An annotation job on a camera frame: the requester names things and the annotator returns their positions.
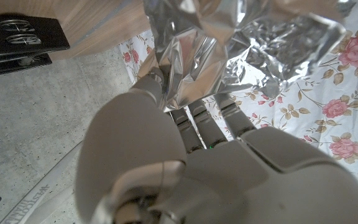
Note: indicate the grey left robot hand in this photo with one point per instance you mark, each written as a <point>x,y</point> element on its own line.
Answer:
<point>228,180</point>

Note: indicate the large aluminum foil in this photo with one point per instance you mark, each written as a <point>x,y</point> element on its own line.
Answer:
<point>197,56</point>

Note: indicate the floral backdrop cloth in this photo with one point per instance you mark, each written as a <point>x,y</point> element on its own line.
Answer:
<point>337,102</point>

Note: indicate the black tambourine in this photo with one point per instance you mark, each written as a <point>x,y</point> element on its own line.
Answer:
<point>17,43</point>

